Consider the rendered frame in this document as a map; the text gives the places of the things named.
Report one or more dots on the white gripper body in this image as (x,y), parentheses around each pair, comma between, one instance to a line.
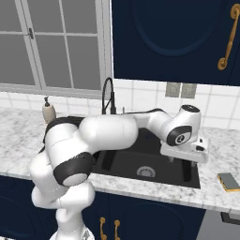
(184,153)

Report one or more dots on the navy base cupboard door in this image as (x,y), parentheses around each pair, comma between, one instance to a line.
(15,212)
(156,222)

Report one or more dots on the grey window latch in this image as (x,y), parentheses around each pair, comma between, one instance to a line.
(30,33)

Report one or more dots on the black sink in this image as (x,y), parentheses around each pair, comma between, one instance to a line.
(125,165)

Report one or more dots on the grey dishwasher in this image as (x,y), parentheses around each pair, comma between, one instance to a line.
(215,228)

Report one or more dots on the beige soap dispenser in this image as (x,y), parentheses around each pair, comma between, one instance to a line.
(48,112)

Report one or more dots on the grey wall socket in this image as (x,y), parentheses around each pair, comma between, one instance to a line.
(189,90)
(172,89)

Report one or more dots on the black tap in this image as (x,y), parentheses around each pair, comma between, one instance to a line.
(112,93)

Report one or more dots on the grey framed window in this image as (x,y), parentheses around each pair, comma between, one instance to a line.
(62,47)

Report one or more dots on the yellow and grey sponge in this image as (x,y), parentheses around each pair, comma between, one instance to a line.
(229,182)

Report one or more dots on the navy wall cupboard door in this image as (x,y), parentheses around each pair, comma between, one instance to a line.
(175,40)

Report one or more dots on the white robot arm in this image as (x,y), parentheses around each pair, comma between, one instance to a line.
(106,131)

